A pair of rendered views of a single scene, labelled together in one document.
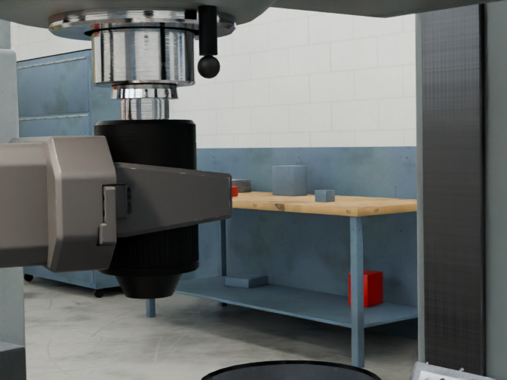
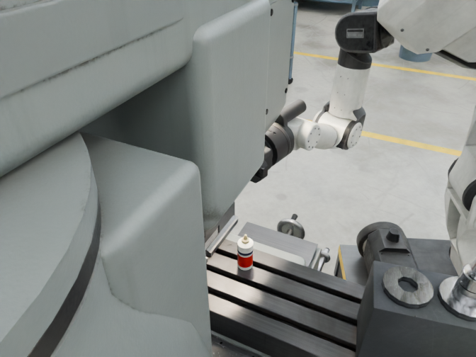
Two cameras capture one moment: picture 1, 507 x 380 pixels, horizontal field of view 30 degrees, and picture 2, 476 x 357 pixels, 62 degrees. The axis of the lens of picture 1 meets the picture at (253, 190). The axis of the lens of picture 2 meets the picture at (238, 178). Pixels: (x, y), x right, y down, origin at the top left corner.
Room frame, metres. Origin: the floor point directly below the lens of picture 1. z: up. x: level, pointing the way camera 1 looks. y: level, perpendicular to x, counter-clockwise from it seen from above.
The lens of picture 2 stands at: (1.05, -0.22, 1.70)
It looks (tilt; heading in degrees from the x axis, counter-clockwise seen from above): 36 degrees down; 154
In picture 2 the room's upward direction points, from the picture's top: straight up
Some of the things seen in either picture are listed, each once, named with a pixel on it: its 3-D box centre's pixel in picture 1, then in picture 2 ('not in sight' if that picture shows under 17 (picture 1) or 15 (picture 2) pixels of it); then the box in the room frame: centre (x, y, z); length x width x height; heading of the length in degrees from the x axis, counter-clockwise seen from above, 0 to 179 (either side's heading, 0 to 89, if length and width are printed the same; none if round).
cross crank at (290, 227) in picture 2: not in sight; (287, 236); (0.12, 0.44, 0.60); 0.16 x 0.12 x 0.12; 129
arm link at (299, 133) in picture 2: not in sight; (289, 129); (0.36, 0.24, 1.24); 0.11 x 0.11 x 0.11; 24
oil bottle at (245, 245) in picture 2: not in sight; (245, 250); (0.42, 0.10, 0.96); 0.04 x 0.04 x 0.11
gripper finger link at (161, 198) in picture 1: (167, 198); not in sight; (0.41, 0.04, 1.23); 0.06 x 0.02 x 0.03; 114
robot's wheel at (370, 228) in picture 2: not in sight; (381, 242); (0.24, 0.84, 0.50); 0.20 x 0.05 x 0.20; 60
